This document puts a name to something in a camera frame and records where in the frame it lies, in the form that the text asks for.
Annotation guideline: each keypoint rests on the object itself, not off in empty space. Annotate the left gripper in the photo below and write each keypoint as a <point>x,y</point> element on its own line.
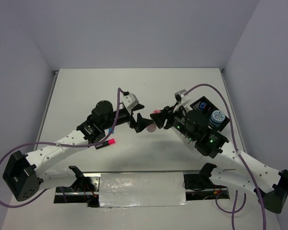
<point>141,123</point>

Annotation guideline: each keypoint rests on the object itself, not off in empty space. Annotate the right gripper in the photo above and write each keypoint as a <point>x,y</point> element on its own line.
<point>159,118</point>

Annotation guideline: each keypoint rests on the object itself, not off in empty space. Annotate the pink-capped pen tube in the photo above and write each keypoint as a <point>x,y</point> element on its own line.
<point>152,128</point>

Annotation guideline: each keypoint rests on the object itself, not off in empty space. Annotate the pink highlighter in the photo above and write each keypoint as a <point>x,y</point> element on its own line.
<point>105,144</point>

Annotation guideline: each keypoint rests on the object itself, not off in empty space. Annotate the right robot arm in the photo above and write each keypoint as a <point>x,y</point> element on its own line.
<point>200,128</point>

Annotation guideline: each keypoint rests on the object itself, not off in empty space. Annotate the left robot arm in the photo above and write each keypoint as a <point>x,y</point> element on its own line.
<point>25,174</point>

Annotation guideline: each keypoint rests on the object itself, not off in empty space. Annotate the white compartment organizer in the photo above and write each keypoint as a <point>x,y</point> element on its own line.
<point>189,144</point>

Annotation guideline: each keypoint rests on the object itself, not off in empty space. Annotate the black tray container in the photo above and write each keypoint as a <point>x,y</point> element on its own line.
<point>209,108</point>

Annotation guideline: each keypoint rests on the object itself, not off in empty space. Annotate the silver taped panel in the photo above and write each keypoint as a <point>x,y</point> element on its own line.
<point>142,189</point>

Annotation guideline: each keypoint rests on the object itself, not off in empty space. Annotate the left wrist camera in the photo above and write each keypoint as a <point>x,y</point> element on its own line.
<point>129,101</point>

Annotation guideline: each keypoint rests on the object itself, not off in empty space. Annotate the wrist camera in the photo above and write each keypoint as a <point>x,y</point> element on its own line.
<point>181,99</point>
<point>129,101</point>

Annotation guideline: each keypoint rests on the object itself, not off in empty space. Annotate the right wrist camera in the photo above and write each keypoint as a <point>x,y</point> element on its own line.
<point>181,99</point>

